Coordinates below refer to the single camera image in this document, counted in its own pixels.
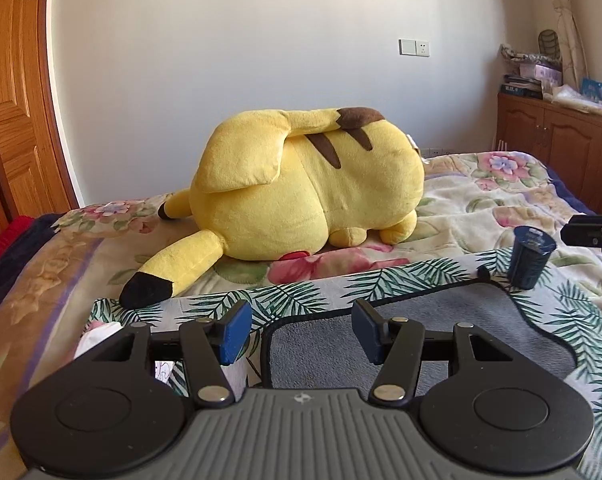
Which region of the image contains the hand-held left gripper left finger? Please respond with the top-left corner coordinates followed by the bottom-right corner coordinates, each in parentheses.
top-left (76, 301), bottom-right (254, 409)

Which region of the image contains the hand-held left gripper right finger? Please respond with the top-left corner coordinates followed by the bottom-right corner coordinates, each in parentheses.
top-left (352, 299), bottom-right (526, 405)

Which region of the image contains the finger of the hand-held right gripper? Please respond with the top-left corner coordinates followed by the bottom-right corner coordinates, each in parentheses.
top-left (561, 212), bottom-right (602, 262)
top-left (511, 225), bottom-right (558, 291)

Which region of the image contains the grey towel with black trim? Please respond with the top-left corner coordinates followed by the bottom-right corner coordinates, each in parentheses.
top-left (262, 266), bottom-right (579, 393)

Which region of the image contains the floral bed blanket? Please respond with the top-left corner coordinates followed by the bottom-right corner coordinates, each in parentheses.
top-left (0, 150), bottom-right (602, 480)

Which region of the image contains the palm leaf print cloth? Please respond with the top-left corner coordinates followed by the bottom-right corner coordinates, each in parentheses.
top-left (83, 247), bottom-right (602, 480)

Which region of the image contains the wooden cabinet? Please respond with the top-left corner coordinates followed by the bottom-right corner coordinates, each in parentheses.
top-left (496, 91), bottom-right (602, 213)

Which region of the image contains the white plastic bag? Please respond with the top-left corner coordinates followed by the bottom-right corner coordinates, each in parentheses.
top-left (543, 84), bottom-right (602, 120)

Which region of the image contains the blue packet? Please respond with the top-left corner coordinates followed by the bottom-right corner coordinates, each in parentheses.
top-left (581, 77), bottom-right (602, 111)

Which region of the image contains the yellow plush toy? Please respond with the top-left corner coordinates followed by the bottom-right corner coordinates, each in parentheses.
top-left (120, 106), bottom-right (426, 309)

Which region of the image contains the stack of books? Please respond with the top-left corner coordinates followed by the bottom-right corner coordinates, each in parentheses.
top-left (501, 74), bottom-right (544, 100)

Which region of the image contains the pale purple box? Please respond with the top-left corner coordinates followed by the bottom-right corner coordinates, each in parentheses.
top-left (518, 62), bottom-right (564, 87)

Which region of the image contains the grey patterned cloth bundle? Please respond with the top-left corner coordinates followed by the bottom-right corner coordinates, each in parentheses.
top-left (500, 44), bottom-right (562, 68)

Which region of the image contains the beige patterned curtain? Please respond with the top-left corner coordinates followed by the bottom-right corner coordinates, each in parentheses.
top-left (546, 0), bottom-right (592, 92)

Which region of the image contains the dark navy cloth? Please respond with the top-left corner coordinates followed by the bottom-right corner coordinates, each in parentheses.
top-left (0, 212), bottom-right (66, 333)

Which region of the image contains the red knitted cloth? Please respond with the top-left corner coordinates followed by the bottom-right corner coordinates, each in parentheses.
top-left (0, 215), bottom-right (34, 281)

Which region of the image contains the wooden door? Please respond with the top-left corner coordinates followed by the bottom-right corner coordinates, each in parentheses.
top-left (0, 0), bottom-right (82, 256)

